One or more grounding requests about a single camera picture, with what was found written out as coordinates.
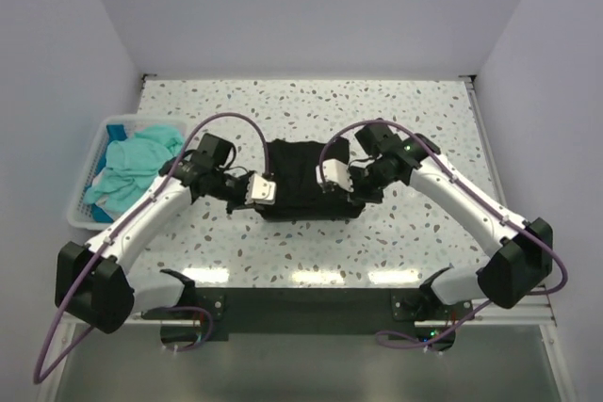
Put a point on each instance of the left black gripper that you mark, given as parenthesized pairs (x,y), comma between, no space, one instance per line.
(241,201)

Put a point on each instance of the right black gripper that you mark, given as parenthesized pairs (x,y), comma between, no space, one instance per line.
(358,195)

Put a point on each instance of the black t shirt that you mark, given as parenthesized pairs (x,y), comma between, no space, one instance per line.
(298,195)

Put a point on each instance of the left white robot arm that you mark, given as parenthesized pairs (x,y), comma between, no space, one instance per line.
(93,281)

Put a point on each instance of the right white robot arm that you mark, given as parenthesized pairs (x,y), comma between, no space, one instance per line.
(518,250)

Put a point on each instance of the teal t shirt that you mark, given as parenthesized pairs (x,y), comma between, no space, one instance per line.
(134,163)

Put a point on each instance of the blue t shirt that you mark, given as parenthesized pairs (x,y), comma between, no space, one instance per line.
(115,132)

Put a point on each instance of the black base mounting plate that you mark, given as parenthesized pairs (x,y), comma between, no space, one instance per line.
(215,314)

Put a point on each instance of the white plastic laundry basket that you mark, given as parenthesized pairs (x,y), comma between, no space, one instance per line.
(79,214)

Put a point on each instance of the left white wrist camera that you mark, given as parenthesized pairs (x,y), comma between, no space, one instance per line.
(260,191)

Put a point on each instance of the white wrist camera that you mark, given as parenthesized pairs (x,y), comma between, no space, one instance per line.
(260,191)
(333,174)

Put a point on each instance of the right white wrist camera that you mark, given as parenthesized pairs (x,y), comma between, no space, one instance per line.
(333,174)

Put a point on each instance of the aluminium frame rail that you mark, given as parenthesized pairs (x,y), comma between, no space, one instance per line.
(530,311)

